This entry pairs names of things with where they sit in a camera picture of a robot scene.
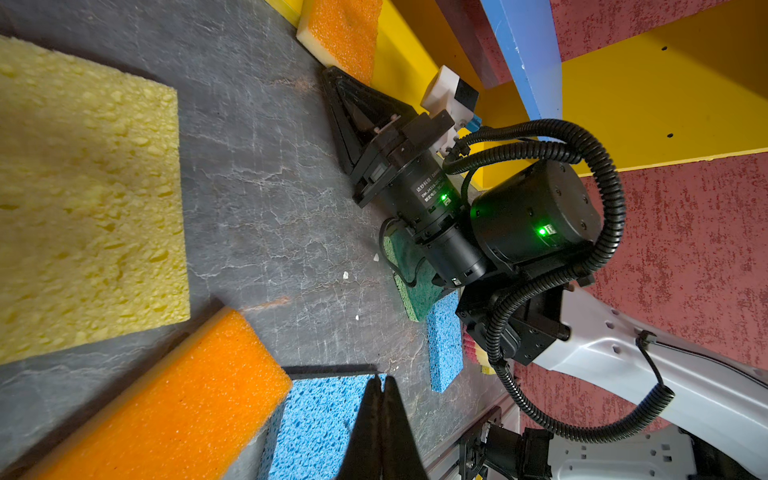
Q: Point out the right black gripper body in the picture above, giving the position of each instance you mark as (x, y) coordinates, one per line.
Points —
(399, 168)

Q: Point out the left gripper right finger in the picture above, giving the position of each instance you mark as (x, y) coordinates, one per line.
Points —
(399, 454)

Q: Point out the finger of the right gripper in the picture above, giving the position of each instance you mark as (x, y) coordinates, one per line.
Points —
(368, 110)
(352, 129)

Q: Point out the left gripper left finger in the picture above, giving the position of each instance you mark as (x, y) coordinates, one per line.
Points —
(362, 459)

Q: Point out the dark green sponge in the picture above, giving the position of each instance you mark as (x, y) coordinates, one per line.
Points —
(416, 289)

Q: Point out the tan orange-backed sponge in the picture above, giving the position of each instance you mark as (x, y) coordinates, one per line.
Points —
(342, 33)

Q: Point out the yellow sponge near left arm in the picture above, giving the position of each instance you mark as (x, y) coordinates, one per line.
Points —
(92, 229)

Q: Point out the yellow shelf with coloured boards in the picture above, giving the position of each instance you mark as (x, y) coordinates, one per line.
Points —
(694, 90)

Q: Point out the light blue sponge left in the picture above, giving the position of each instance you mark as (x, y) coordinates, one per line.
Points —
(309, 434)

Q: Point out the light blue sponge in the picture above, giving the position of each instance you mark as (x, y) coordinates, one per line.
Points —
(309, 434)
(445, 345)

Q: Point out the round smiley face sponge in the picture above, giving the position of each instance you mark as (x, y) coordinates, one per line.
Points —
(469, 348)

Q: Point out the light blue sponge right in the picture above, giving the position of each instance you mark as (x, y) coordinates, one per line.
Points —
(445, 345)

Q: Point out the orange sponge on table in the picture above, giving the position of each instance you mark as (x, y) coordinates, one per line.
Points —
(189, 417)

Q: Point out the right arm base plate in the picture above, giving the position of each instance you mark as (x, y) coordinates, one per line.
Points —
(471, 445)

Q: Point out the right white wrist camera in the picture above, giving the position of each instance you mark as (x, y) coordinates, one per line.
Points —
(448, 92)

